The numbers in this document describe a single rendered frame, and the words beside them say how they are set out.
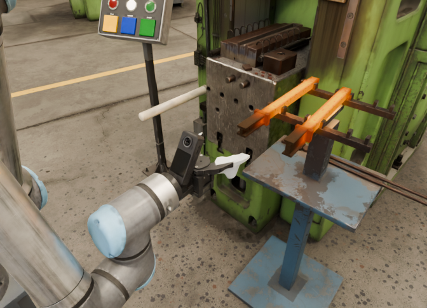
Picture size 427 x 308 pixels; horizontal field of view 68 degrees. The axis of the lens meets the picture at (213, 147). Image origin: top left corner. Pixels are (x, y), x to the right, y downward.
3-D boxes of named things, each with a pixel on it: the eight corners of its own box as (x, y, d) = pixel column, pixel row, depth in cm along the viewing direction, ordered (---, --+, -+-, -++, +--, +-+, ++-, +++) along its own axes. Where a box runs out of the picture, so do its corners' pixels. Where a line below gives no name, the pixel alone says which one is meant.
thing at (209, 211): (239, 262, 161) (239, 261, 160) (168, 204, 194) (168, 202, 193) (284, 220, 183) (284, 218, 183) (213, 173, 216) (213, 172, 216)
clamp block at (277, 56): (279, 76, 124) (281, 60, 121) (262, 70, 129) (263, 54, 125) (295, 67, 131) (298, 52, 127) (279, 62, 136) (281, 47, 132)
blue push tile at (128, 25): (134, 34, 148) (136, 17, 147) (119, 33, 149) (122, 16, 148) (136, 35, 149) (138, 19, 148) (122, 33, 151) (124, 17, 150)
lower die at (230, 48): (255, 68, 131) (257, 47, 126) (220, 56, 143) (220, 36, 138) (308, 44, 155) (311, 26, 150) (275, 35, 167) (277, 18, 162)
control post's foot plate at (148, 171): (159, 187, 206) (158, 176, 200) (140, 171, 218) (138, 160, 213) (184, 171, 218) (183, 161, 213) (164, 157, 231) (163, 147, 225)
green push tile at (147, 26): (152, 36, 145) (155, 19, 144) (138, 35, 147) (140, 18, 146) (154, 37, 147) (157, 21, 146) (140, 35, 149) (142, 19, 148)
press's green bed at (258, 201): (255, 236, 174) (264, 171, 146) (208, 201, 195) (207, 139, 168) (309, 187, 206) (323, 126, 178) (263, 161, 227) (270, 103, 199)
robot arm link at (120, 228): (89, 243, 63) (76, 209, 57) (139, 208, 71) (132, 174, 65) (117, 271, 58) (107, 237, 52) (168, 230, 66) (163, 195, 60)
